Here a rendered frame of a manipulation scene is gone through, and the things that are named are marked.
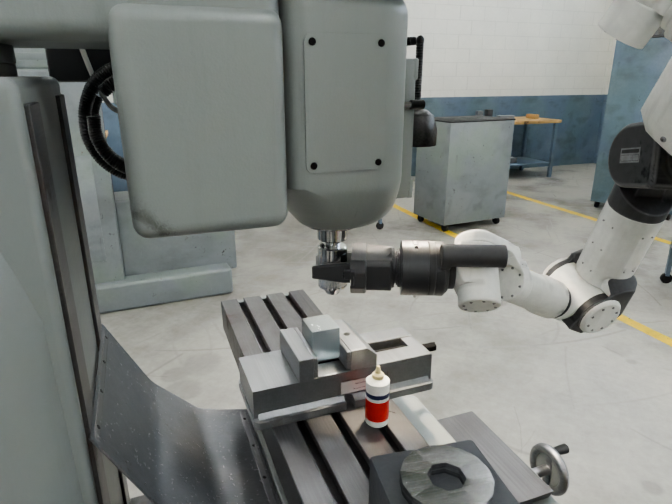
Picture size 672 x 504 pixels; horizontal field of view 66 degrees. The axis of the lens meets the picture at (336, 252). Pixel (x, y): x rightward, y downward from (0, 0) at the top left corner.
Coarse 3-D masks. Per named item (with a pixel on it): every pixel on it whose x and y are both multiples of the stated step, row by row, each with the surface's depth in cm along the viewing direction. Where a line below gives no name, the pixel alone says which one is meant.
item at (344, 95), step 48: (288, 0) 61; (336, 0) 62; (384, 0) 65; (288, 48) 63; (336, 48) 64; (384, 48) 66; (288, 96) 65; (336, 96) 66; (384, 96) 68; (288, 144) 67; (336, 144) 68; (384, 144) 70; (288, 192) 70; (336, 192) 70; (384, 192) 73
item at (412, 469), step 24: (384, 456) 55; (408, 456) 53; (432, 456) 53; (456, 456) 53; (480, 456) 55; (384, 480) 51; (408, 480) 50; (432, 480) 51; (456, 480) 51; (480, 480) 50
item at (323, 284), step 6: (318, 258) 83; (324, 258) 82; (330, 258) 81; (336, 258) 81; (342, 258) 82; (318, 264) 83; (318, 282) 85; (324, 282) 83; (330, 282) 83; (336, 282) 83; (324, 288) 83; (330, 288) 83; (336, 288) 83; (342, 288) 84
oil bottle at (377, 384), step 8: (376, 368) 86; (368, 376) 88; (376, 376) 86; (384, 376) 87; (368, 384) 86; (376, 384) 86; (384, 384) 86; (368, 392) 87; (376, 392) 86; (384, 392) 86; (368, 400) 87; (376, 400) 86; (384, 400) 86; (368, 408) 87; (376, 408) 87; (384, 408) 87; (368, 416) 88; (376, 416) 87; (384, 416) 88; (368, 424) 88; (376, 424) 88; (384, 424) 88
